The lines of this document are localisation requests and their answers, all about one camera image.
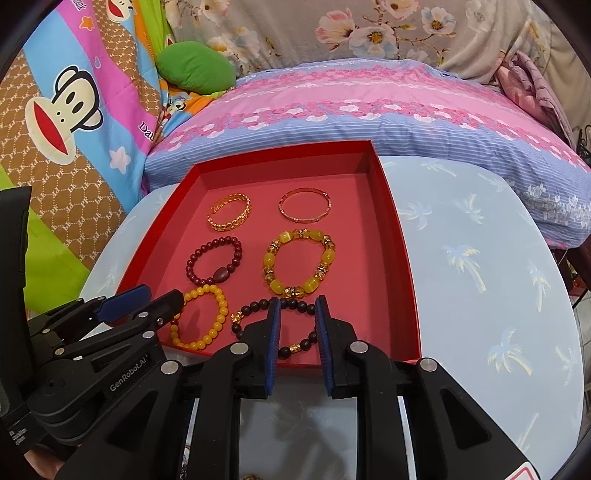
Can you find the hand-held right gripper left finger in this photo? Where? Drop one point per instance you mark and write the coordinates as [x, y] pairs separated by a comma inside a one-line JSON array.
[[273, 346]]

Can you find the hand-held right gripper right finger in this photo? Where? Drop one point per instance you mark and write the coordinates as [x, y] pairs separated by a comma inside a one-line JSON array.
[[325, 346]]

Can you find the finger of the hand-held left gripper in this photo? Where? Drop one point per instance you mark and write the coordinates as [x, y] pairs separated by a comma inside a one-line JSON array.
[[157, 309], [124, 302]]

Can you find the red cardboard box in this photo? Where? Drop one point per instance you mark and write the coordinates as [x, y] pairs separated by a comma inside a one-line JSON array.
[[369, 277]]

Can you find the gold woven bangle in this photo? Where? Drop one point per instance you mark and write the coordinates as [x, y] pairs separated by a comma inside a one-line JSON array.
[[220, 225]]

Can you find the thin gold bangle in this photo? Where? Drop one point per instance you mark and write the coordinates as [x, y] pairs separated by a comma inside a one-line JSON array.
[[281, 207]]

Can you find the colourful cartoon monkey blanket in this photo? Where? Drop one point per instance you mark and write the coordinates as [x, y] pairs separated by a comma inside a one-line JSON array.
[[69, 184]]

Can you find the pink blue floral pillow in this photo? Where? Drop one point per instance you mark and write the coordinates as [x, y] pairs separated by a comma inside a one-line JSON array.
[[369, 106]]

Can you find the green pillow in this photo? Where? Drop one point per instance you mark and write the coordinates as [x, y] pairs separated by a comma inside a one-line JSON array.
[[194, 64]]

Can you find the grey floral bedsheet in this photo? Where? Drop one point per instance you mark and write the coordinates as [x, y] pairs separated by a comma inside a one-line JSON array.
[[323, 27]]

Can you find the purple cloth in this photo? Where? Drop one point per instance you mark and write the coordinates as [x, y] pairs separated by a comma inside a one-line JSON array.
[[531, 83]]

